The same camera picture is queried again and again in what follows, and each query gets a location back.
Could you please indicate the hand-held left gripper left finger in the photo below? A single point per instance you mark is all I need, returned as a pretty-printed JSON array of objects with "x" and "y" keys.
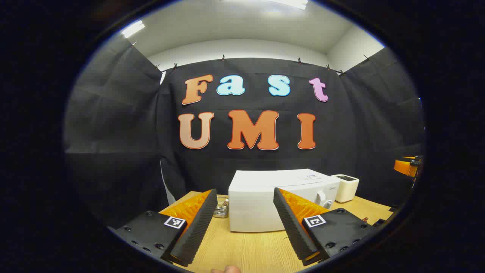
[{"x": 197, "y": 227}]

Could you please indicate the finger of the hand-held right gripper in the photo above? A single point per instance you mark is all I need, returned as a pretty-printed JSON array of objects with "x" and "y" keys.
[{"x": 403, "y": 167}]

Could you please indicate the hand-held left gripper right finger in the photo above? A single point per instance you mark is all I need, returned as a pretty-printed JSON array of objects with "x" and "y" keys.
[{"x": 291, "y": 223}]

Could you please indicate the white microwave oven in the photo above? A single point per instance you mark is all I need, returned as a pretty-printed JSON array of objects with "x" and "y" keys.
[{"x": 254, "y": 204}]

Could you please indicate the white toaster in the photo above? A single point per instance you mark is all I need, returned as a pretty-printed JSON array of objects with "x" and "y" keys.
[{"x": 346, "y": 191}]

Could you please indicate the black backdrop cloth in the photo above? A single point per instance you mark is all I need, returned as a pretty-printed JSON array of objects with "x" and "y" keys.
[{"x": 246, "y": 163}]

